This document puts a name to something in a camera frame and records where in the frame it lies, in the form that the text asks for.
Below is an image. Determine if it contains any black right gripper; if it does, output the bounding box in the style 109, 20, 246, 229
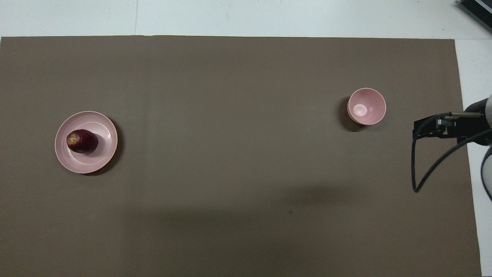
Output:
413, 114, 492, 146

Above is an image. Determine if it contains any pink bowl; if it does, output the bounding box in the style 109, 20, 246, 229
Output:
347, 88, 387, 126

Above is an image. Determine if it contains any brown table mat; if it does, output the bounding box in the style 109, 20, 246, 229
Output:
0, 35, 482, 277

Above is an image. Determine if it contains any pink plate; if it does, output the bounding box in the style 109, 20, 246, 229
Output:
55, 111, 118, 174

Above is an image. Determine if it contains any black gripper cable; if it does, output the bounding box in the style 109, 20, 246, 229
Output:
411, 112, 492, 194

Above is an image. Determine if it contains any dark ribbed device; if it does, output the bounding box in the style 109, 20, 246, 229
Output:
457, 0, 492, 22

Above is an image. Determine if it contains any dark red apple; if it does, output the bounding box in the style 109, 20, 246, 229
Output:
66, 129, 99, 154

